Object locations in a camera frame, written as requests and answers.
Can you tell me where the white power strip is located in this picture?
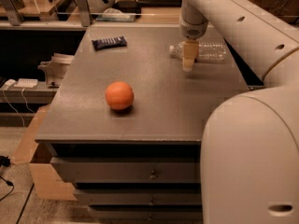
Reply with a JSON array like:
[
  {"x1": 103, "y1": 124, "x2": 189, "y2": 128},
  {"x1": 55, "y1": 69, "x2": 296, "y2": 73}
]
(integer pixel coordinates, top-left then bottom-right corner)
[{"x1": 14, "y1": 78, "x2": 38, "y2": 89}]

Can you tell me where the clear plastic water bottle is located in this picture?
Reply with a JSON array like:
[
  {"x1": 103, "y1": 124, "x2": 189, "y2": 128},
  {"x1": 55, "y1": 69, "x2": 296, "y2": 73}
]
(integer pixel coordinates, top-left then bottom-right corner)
[{"x1": 169, "y1": 41, "x2": 226, "y2": 63}]

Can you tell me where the white plastic bracket part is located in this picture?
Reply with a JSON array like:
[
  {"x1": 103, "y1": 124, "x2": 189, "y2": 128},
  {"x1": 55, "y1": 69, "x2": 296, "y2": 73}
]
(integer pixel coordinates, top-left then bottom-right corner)
[{"x1": 38, "y1": 53, "x2": 74, "y2": 87}]

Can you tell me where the white cable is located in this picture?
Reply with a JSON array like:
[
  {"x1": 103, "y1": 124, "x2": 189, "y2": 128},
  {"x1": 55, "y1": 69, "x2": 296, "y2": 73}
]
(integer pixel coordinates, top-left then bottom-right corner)
[{"x1": 1, "y1": 78, "x2": 36, "y2": 128}]

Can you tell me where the cardboard box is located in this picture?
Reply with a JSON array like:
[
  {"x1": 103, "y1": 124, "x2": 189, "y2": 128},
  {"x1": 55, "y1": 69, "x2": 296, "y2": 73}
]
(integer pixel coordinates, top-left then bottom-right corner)
[{"x1": 12, "y1": 105, "x2": 76, "y2": 201}]

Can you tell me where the grey drawer cabinet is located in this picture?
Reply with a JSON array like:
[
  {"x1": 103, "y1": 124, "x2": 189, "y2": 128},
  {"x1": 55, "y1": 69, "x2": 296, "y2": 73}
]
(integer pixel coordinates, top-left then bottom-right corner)
[{"x1": 36, "y1": 24, "x2": 261, "y2": 220}]

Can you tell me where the orange ball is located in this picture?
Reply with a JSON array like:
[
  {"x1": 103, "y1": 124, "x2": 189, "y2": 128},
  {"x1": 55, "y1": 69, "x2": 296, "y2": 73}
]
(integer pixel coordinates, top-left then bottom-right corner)
[{"x1": 105, "y1": 81, "x2": 135, "y2": 110}]

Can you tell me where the black pouch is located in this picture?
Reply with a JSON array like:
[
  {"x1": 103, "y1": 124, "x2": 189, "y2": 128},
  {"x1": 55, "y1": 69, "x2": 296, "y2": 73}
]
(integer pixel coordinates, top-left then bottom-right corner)
[{"x1": 113, "y1": 0, "x2": 141, "y2": 14}]

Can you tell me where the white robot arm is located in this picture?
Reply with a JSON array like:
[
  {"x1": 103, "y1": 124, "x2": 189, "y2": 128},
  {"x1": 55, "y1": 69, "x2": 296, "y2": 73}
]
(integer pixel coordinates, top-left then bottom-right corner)
[{"x1": 181, "y1": 0, "x2": 299, "y2": 224}]

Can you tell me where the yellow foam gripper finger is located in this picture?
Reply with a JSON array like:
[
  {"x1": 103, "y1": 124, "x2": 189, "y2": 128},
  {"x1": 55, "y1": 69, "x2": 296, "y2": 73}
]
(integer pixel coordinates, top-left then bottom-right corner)
[{"x1": 182, "y1": 40, "x2": 199, "y2": 72}]

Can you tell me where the black keyboard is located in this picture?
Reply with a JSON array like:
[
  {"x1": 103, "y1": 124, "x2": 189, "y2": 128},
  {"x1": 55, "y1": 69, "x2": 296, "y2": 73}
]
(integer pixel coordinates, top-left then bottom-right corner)
[{"x1": 137, "y1": 0, "x2": 182, "y2": 7}]

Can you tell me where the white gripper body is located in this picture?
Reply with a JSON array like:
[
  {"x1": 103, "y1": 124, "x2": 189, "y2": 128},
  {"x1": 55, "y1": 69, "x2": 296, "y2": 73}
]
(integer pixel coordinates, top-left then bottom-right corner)
[{"x1": 179, "y1": 0, "x2": 208, "y2": 40}]

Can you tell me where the black floor cable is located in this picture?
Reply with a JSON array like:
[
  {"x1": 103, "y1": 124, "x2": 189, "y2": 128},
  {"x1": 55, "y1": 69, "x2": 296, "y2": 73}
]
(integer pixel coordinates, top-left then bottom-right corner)
[{"x1": 0, "y1": 155, "x2": 16, "y2": 203}]

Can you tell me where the clear plastic lid container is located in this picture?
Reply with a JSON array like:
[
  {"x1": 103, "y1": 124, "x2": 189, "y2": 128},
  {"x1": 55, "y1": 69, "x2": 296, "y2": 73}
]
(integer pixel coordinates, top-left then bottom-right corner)
[{"x1": 96, "y1": 8, "x2": 135, "y2": 22}]

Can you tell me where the dark blue snack bar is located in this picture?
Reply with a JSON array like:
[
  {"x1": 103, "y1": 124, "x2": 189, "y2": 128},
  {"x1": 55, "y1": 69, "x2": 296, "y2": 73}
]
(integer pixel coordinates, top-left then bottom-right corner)
[{"x1": 92, "y1": 36, "x2": 127, "y2": 50}]

